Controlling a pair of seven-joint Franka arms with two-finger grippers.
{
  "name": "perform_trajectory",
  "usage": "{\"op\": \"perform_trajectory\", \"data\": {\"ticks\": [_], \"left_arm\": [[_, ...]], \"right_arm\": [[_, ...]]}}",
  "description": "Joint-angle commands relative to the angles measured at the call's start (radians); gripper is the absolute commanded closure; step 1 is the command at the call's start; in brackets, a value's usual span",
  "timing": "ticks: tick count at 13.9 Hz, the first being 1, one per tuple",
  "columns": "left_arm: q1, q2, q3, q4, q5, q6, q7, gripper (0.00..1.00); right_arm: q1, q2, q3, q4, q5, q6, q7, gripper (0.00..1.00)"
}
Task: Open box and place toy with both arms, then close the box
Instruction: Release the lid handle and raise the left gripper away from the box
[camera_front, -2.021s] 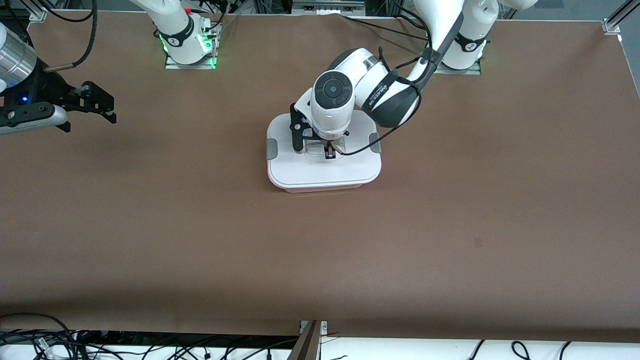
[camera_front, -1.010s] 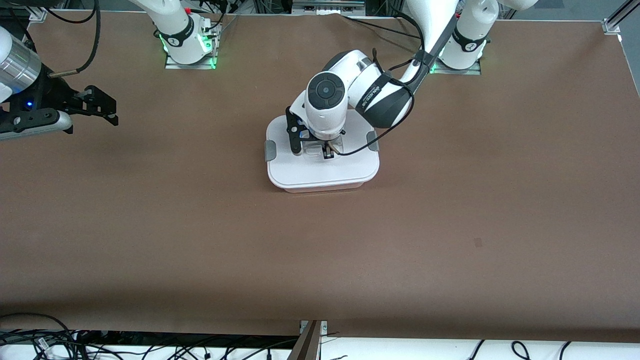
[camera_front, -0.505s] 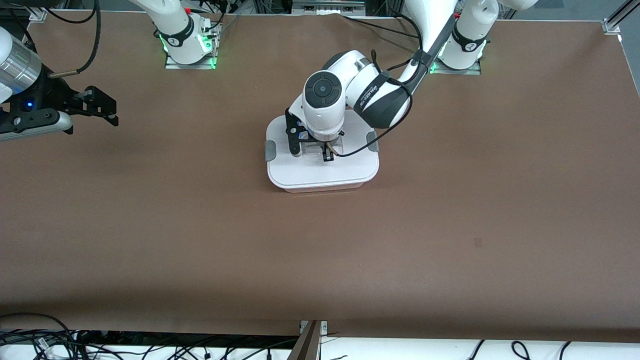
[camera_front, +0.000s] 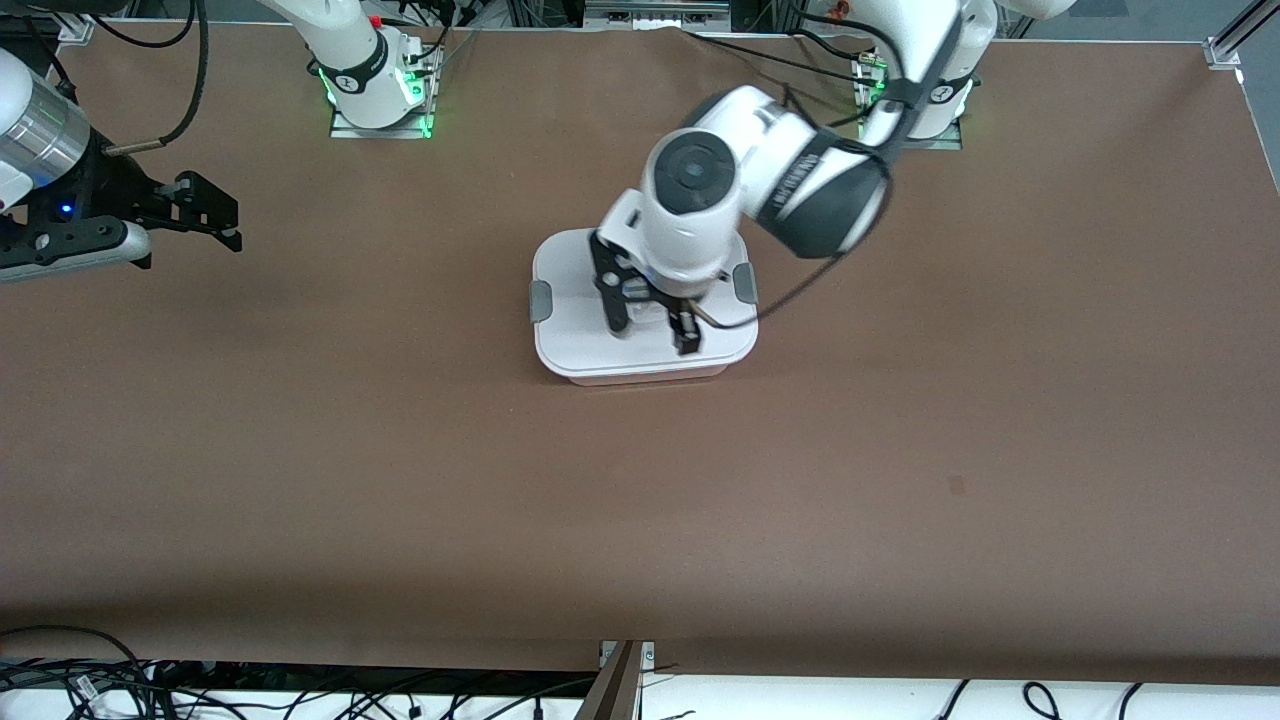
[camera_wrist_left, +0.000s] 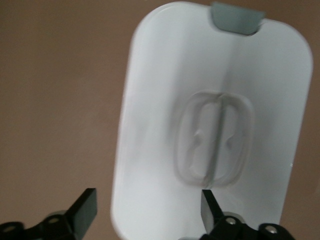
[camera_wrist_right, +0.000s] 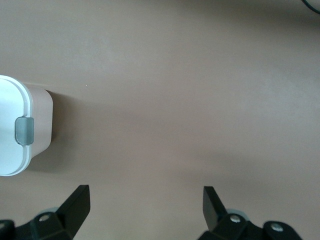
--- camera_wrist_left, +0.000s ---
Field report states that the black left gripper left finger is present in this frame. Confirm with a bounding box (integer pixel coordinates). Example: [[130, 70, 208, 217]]
[[0, 188, 98, 240]]

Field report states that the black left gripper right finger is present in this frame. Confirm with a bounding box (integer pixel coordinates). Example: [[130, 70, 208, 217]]
[[199, 189, 297, 240]]

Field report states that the grey lid handle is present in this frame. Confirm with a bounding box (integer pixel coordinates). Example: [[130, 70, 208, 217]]
[[213, 93, 227, 187]]

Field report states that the white plastic box lid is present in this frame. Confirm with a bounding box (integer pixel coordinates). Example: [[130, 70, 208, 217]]
[[111, 1, 314, 240]]

